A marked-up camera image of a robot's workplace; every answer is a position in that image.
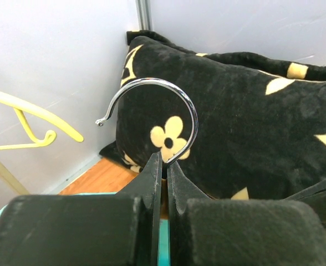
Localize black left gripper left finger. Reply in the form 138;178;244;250
0;153;162;265

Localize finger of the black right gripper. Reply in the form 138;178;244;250
286;178;326;222

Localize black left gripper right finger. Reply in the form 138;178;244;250
167;163;326;265

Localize orange hanger with metal hook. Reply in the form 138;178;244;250
95;78;198;175

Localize teal t shirt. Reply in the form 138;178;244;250
0;205;170;266

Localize yellow hanger with metal hook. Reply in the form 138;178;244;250
0;86;85;152

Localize black floral blanket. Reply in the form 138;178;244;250
99;29;326;255

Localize wooden clothes rack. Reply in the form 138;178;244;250
0;162;30;195

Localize metal corner post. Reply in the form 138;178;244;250
135;0;152;30

